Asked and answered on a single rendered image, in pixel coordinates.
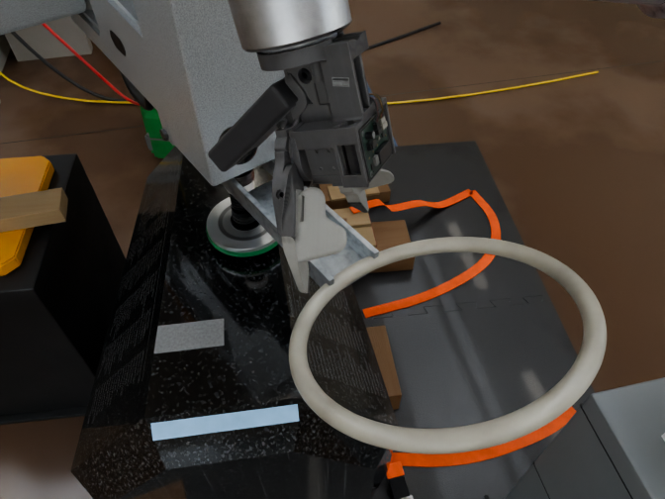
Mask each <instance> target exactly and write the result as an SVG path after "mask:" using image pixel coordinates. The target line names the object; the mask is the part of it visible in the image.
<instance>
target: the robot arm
mask: <svg viewBox="0 0 665 499"><path fill-rule="evenodd" d="M591 1H603V2H615V3H626V4H636V5H637V7H638V8H639V10H640V11H641V12H642V13H643V14H645V15H647V16H649V17H651V18H656V19H665V0H591ZM228 2H229V5H230V8H231V12H232V15H233V18H234V21H235V25H236V28H237V34H238V37H239V40H240V44H241V47H242V48H243V49H244V50H246V51H248V52H256V53H257V57H258V60H259V64H260V67H261V70H263V71H278V70H284V74H285V77H284V78H283V79H281V80H279V81H277V82H275V83H273V84H272V85H270V86H269V88H268V89H267V90H266V91H265V92H264V93H263V94H262V95H261V96H260V97H259V98H258V99H257V100H256V101H255V102H254V104H253V105H252V106H251V107H250V108H249V109H248V110H247V111H246V112H245V113H244V114H243V115H242V116H241V117H240V118H239V119H238V121H237V122H236V123H235V124H234V125H233V126H231V127H228V128H226V129H225V130H224V131H223V132H222V133H221V135H220V138H219V140H218V142H217V143H216V144H215V145H214V146H213V147H212V148H211V149H210V150H209V152H208V156H209V158H210V159H211V160H212V162H213V163H214V164H215V165H216V166H217V168H218V169H219V170H220V171H222V172H226V171H227V170H229V169H230V168H232V167H233V166H235V165H236V164H237V165H239V164H244V163H247V162H249V161H250V160H252V159H253V157H254V156H255V154H256V151H257V148H258V147H259V146H260V145H261V144H262V143H263V142H264V141H265V140H266V139H267V138H268V137H269V136H270V135H271V134H272V133H274V132H275V134H276V139H275V148H274V150H275V165H274V171H273V178H272V200H273V207H274V213H275V219H276V225H277V231H278V235H279V236H280V237H281V243H282V247H283V250H284V253H285V256H286V258H287V261H288V264H289V266H290V269H291V271H292V274H293V276H294V279H295V281H296V284H297V286H298V289H299V291H300V292H302V293H309V278H310V269H309V265H308V261H309V260H313V259H316V258H320V257H324V256H328V255H332V254H336V253H339V252H341V251H342V250H343V249H344V248H345V246H346V241H347V238H346V231H345V229H344V228H343V227H342V226H340V225H338V224H337V223H335V222H333V221H331V220H330V219H329V218H328V217H327V214H326V198H325V195H324V193H323V191H322V190H321V189H319V188H316V187H309V188H307V189H305V190H304V186H311V185H312V183H314V184H332V186H338V188H339V191H340V193H342V194H344V196H345V197H346V199H347V202H348V203H347V204H348V205H350V206H352V207H354V208H355V209H357V210H359V211H361V212H363V213H368V210H369V208H368V203H367V198H366V193H365V189H369V188H373V187H377V186H381V185H385V184H389V183H392V182H393V181H394V175H393V174H392V172H390V171H389V170H386V169H381V168H382V167H383V165H384V164H385V163H386V162H387V160H388V159H389V158H390V157H391V155H392V153H396V149H395V144H394V138H393V133H392V127H391V121H390V116H389V110H388V105H387V99H386V97H382V98H380V96H379V95H378V94H375V93H369V92H368V87H367V82H366V76H365V71H364V66H363V61H362V56H361V54H362V53H363V52H364V51H366V50H367V49H369V46H368V42H367V36H366V31H361V32H355V33H349V34H344V33H343V32H342V30H343V29H344V28H346V27H347V26H349V24H350V23H351V21H352V19H351V14H350V9H349V4H348V0H228ZM369 95H374V96H376V97H377V98H373V97H371V96H369Z"/></svg>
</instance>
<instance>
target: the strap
mask: <svg viewBox="0 0 665 499"><path fill-rule="evenodd" d="M469 196H471V197H472V198H473V199H474V200H475V201H476V202H477V204H478V205H479V206H480V207H481V208H482V209H483V210H484V212H485V213H486V215H487V217H488V219H489V222H490V226H491V239H496V240H500V239H501V229H500V224H499V221H498V218H497V216H496V214H495V213H494V211H493V209H492V208H491V207H490V206H489V204H488V203H487V202H486V201H485V200H484V199H483V198H482V197H481V196H480V195H479V194H478V193H477V191H476V190H473V191H471V190H469V189H467V190H465V191H463V192H460V193H458V194H456V195H454V196H452V197H450V198H448V199H446V200H443V201H440V202H427V201H423V200H414V201H409V202H404V203H400V204H395V205H385V204H384V203H382V202H381V201H380V200H379V199H373V200H369V201H367V203H368V208H373V207H376V206H381V205H384V206H386V207H387V208H388V209H389V210H390V211H392V212H395V211H402V210H406V209H410V208H415V207H421V206H429V207H433V208H444V207H448V206H450V205H453V204H455V203H457V202H459V201H461V200H463V199H465V198H467V197H469ZM494 257H495V256H494V255H492V254H486V253H485V254H484V255H483V257H482V258H481V259H480V260H479V261H478V262H477V263H476V264H474V265H473V266H472V267H470V268H469V269H468V270H466V271H465V272H463V273H461V274H460V275H458V276H456V277H454V278H452V279H451V280H449V281H447V282H445V283H443V284H441V285H438V286H436V287H434V288H433V289H430V290H428V291H425V292H423V293H420V294H417V295H414V296H411V297H408V298H405V299H401V300H397V301H393V302H390V303H386V304H382V305H378V306H374V307H370V308H366V309H363V310H362V311H363V313H364V316H365V318H369V317H373V316H377V315H380V314H384V313H388V312H392V311H396V310H399V309H403V308H407V307H410V306H413V305H417V304H419V303H422V302H425V301H427V300H429V299H432V298H434V297H437V296H439V295H441V294H443V293H445V292H448V291H450V290H452V289H454V288H455V287H457V286H459V285H461V284H463V283H465V282H466V281H468V280H470V279H471V278H473V277H474V276H476V275H477V274H478V273H480V272H481V271H482V270H483V269H485V268H486V267H487V266H488V265H489V264H490V262H491V261H492V260H493V259H494ZM576 412H577V411H576V410H575V409H574V408H573V407H572V406H571V407H570V408H569V409H568V410H567V411H565V412H564V413H563V414H562V415H560V416H559V417H557V418H556V419H554V420H553V421H551V422H550V423H548V424H547V425H545V426H543V427H541V428H540V429H538V430H536V431H534V432H532V433H530V434H528V435H525V436H523V437H521V438H518V439H516V440H513V441H510V442H508V443H505V444H501V445H498V446H494V447H491V448H487V449H478V450H473V451H467V452H458V453H444V454H424V453H405V452H392V457H391V461H390V463H394V462H398V461H400V462H401V464H402V466H425V467H438V466H452V465H461V464H467V463H473V462H478V461H482V460H486V459H490V458H494V457H497V456H501V455H503V454H506V453H509V452H512V451H515V450H518V449H522V448H524V447H527V446H529V445H532V444H534V443H536V442H538V441H540V440H542V439H544V438H546V437H548V436H550V435H552V434H553V433H555V432H557V431H558V430H560V429H561V428H562V427H563V426H565V425H566V424H567V423H568V421H569V420H570V419H571V418H572V417H573V415H574V414H575V413H576Z"/></svg>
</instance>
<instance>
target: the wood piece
mask: <svg viewBox="0 0 665 499"><path fill-rule="evenodd" d="M67 204H68V198H67V196H66V195H65V193H64V191H63V189H62V187H61V188H55V189H49V190H43V191H37V192H31V193H25V194H18V195H12V196H6V197H0V233H4V232H10V231H16V230H22V229H27V228H32V227H38V226H44V225H50V224H56V223H61V222H66V213H67Z"/></svg>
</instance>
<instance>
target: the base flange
mask: <svg viewBox="0 0 665 499"><path fill-rule="evenodd" d="M53 173H54V168H53V166H52V164H51V162H50V161H49V160H48V159H46V158H45V157H43V156H27V157H12V158H0V197H6V196H12V195H18V194H25V193H31V192H37V191H43V190H48V187H49V184H50V181H51V178H52V175H53ZM33 229H34V227H32V228H27V229H22V230H16V231H10V232H4V233H0V276H4V275H6V274H8V273H9V272H11V271H12V270H14V269H15V268H17V267H18V266H20V265H21V263H22V260H23V258H24V255H25V252H26V249H27V246H28V243H29V241H30V238H31V235H32V232H33Z"/></svg>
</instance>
